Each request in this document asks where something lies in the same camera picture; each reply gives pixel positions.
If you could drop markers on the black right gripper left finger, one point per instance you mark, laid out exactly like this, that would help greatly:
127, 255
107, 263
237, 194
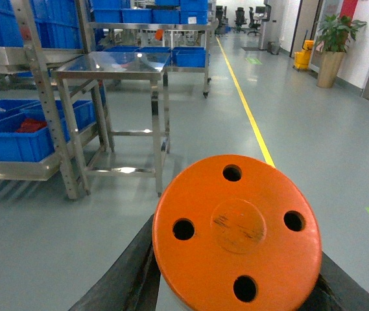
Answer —
131, 283

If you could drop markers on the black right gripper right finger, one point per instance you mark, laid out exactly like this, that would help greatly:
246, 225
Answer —
335, 290

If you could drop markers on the orange cylindrical cap 4680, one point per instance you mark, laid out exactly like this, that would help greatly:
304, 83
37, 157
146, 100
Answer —
233, 233

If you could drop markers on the steel shelf rack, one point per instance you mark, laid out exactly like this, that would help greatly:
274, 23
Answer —
33, 57

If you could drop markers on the blue plastic bin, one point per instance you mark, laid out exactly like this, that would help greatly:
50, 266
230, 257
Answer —
19, 146

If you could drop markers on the yellow mop bucket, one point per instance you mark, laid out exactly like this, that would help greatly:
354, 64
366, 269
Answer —
302, 58

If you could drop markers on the potted plant gold planter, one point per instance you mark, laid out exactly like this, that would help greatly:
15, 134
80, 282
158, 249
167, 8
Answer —
335, 34

